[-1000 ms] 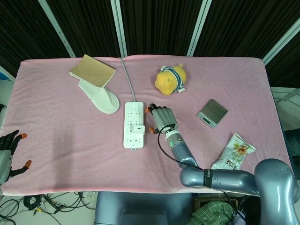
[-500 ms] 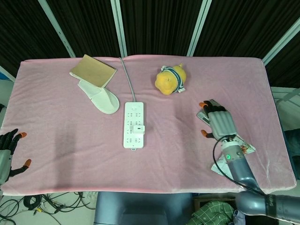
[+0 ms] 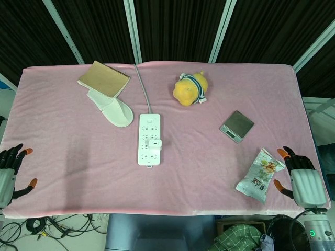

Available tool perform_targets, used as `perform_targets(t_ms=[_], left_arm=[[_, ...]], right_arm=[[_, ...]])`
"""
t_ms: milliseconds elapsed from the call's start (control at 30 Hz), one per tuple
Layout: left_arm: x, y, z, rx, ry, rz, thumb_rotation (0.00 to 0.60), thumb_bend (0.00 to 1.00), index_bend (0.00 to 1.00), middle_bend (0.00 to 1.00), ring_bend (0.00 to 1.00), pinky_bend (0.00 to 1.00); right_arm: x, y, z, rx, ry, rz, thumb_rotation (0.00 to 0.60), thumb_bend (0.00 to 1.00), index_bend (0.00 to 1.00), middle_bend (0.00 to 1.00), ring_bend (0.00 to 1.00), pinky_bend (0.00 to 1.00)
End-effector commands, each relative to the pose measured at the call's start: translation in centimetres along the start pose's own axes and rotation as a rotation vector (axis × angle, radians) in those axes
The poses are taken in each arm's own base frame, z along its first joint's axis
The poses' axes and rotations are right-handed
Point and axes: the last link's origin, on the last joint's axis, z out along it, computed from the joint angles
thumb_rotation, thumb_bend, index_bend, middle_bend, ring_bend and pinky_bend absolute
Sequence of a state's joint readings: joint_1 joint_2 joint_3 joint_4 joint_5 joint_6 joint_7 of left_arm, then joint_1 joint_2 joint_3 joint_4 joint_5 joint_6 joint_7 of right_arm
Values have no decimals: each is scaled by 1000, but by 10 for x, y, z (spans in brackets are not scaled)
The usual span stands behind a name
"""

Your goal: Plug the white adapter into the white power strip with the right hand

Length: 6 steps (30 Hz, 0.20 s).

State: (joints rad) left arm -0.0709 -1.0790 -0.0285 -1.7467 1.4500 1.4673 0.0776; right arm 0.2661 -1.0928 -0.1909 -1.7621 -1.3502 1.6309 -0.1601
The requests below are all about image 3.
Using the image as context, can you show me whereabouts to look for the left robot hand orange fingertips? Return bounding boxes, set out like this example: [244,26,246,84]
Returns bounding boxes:
[0,143,38,209]

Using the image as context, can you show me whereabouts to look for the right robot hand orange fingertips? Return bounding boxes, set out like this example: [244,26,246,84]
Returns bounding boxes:
[273,145,331,209]

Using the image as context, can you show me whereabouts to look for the white plug adapter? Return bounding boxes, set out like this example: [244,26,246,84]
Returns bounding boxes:
[148,140,163,153]

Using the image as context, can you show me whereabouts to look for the white power strip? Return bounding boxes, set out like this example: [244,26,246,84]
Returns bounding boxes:
[137,113,162,168]

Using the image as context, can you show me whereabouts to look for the black bin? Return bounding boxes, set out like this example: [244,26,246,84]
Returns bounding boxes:
[266,215,312,251]

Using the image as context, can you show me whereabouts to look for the snack bag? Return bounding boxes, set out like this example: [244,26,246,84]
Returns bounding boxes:
[235,147,286,204]

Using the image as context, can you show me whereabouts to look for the pink blanket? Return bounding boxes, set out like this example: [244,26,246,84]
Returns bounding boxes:
[4,61,332,218]

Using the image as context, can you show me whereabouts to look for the green checked cloth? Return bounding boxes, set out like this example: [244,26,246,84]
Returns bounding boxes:
[213,223,265,251]

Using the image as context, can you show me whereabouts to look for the silver digital scale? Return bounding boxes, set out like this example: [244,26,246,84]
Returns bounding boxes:
[219,110,255,144]

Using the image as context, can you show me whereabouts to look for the white slipper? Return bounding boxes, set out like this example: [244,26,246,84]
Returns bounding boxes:
[86,88,134,128]

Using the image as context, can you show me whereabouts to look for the brown spiral notebook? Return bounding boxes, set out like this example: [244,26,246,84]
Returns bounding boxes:
[77,60,131,99]

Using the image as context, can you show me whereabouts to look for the yellow plush toy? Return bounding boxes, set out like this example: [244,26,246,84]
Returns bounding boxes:
[172,70,209,107]

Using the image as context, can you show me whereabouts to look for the blue-grey robot torso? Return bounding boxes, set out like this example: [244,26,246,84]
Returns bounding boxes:
[104,214,217,251]

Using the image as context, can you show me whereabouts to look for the black curtain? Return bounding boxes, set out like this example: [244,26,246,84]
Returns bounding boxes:
[0,0,335,92]

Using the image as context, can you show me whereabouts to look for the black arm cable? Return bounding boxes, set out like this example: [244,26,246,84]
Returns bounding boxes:
[287,207,329,225]

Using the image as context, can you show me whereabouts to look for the floor cables bundle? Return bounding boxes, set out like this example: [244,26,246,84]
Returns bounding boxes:
[0,213,109,251]

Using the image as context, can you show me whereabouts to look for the light metal frame post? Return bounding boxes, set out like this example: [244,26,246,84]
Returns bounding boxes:
[208,0,238,63]
[43,0,85,65]
[124,0,143,64]
[293,18,335,74]

